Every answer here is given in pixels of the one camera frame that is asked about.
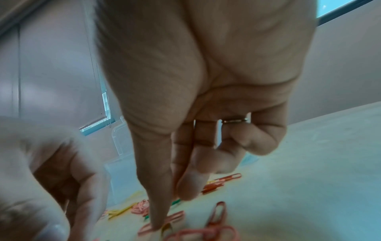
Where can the person's left hand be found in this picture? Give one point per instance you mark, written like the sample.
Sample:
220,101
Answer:
29,164

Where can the pile of coloured paper clips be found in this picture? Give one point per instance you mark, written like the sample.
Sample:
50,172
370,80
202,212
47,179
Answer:
217,226

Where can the person's right hand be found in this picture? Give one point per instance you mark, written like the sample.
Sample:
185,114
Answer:
193,58

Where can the teal framed window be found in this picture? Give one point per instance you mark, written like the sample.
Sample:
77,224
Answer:
330,5

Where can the clear plastic compartment box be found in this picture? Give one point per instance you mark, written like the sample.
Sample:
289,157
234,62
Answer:
122,169

